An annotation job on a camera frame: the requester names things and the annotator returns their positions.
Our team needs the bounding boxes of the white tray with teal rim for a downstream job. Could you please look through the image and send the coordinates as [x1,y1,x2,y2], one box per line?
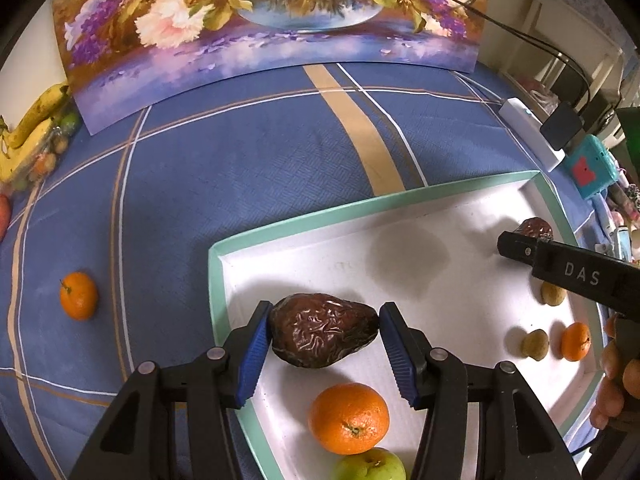
[207,170,608,480]

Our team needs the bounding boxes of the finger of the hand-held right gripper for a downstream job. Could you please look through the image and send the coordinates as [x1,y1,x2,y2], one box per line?
[497,230,553,265]

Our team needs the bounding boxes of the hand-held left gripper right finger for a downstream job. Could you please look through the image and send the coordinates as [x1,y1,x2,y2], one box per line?
[378,301,583,480]

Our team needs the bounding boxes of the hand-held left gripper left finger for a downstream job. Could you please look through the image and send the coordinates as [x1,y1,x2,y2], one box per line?
[69,301,275,480]

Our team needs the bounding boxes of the tangerine with green stem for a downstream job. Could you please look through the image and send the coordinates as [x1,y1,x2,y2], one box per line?
[59,271,99,321]

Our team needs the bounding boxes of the white power strip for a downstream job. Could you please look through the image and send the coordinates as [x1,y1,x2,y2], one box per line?
[500,99,566,172]

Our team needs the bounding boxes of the green fruit in plastic container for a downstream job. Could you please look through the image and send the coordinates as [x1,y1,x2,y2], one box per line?
[56,111,81,136]

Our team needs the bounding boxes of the small tan fruit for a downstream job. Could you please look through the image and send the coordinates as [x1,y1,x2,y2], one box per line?
[540,281,567,307]
[521,329,550,361]

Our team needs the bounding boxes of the person's right hand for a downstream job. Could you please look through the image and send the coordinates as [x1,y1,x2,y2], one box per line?
[589,314,627,430]

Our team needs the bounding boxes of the teal box with red mark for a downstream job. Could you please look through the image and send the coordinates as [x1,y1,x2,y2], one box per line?
[565,134,621,201]

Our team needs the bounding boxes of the floral painting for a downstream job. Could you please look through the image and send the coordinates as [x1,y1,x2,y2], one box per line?
[51,0,493,136]

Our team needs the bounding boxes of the large green mango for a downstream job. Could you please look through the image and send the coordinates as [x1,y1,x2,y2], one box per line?
[334,447,407,480]

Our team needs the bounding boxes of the white shelf unit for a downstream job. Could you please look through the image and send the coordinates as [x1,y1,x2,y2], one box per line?
[525,0,626,111]

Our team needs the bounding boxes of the black cable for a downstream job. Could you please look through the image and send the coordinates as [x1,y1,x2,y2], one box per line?
[427,0,593,108]

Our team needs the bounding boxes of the round orange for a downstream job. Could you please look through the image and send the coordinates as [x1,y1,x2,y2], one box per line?
[307,383,390,456]

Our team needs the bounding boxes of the brown wrinkled fruit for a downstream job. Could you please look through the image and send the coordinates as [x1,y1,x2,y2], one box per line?
[270,293,379,369]
[517,217,554,241]

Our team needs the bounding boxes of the small orange tangerine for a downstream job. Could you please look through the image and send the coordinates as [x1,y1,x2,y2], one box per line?
[560,322,592,362]

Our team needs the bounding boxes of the clear plastic fruit container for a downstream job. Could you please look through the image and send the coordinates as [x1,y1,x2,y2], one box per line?
[10,110,81,193]

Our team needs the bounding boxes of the black power adapter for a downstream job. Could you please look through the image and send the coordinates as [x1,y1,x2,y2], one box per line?
[540,101,585,151]

